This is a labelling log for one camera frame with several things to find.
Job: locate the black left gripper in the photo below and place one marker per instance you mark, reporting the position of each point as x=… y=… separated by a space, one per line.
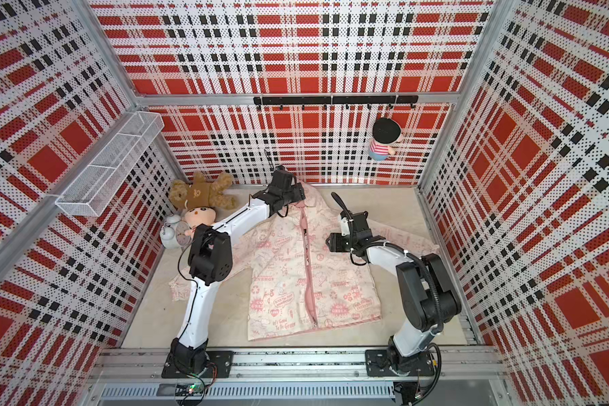
x=299 y=192

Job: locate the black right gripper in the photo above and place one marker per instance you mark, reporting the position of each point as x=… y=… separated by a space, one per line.
x=336 y=242

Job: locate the cream pink printed jacket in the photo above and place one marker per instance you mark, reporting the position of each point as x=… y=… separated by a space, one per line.
x=297 y=284

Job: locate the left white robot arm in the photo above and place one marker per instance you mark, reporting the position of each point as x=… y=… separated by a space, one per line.
x=210 y=262

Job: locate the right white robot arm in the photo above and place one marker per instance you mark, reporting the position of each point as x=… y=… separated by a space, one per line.
x=428 y=296

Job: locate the brown teddy bear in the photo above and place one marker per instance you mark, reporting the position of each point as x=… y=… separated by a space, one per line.
x=202 y=193

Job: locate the pink plush doll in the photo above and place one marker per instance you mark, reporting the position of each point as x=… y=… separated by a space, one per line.
x=197 y=217

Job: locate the blue striped hanging doll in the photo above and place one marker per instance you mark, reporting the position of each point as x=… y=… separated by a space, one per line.
x=385 y=134

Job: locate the pale blue alarm clock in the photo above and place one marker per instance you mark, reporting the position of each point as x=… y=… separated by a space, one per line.
x=174 y=232

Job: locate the green circuit board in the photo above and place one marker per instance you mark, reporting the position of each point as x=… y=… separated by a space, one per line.
x=190 y=391

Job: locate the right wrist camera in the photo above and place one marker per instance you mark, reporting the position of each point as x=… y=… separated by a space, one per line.
x=344 y=224

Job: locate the black hook rail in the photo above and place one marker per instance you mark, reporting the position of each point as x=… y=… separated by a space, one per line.
x=282 y=101

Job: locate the white wire mesh basket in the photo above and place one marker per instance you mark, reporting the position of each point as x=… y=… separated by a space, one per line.
x=94 y=187

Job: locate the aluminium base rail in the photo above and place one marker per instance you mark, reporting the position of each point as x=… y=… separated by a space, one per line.
x=468 y=375

